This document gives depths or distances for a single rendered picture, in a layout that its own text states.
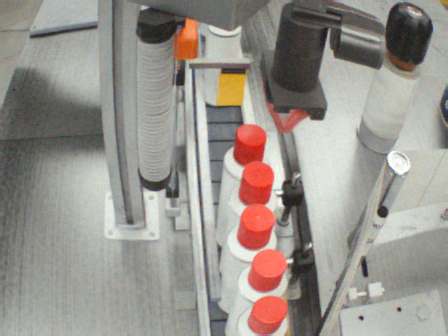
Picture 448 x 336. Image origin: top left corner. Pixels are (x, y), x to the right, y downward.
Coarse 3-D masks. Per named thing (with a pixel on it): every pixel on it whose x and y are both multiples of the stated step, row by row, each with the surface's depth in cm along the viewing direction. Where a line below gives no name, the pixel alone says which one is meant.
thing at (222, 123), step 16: (208, 112) 88; (224, 112) 89; (240, 112) 89; (208, 128) 86; (224, 128) 86; (208, 144) 84; (224, 144) 84; (208, 272) 70; (208, 288) 68; (208, 304) 67; (224, 320) 65
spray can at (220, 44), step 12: (216, 36) 77; (228, 36) 77; (240, 36) 79; (216, 48) 79; (228, 48) 79; (204, 72) 86; (216, 72) 83; (204, 84) 87; (216, 84) 85; (204, 96) 89; (216, 96) 87
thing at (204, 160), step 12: (204, 108) 77; (204, 120) 76; (204, 132) 74; (204, 144) 73; (204, 156) 72; (204, 168) 70; (204, 180) 69; (204, 192) 68; (204, 204) 67; (204, 216) 66; (204, 228) 66; (216, 240) 64; (216, 252) 63; (216, 264) 62; (216, 276) 61; (216, 288) 60; (216, 300) 59
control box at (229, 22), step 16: (128, 0) 39; (144, 0) 38; (160, 0) 37; (176, 0) 37; (192, 0) 36; (208, 0) 35; (224, 0) 35; (240, 0) 35; (256, 0) 37; (192, 16) 37; (208, 16) 36; (224, 16) 36; (240, 16) 36
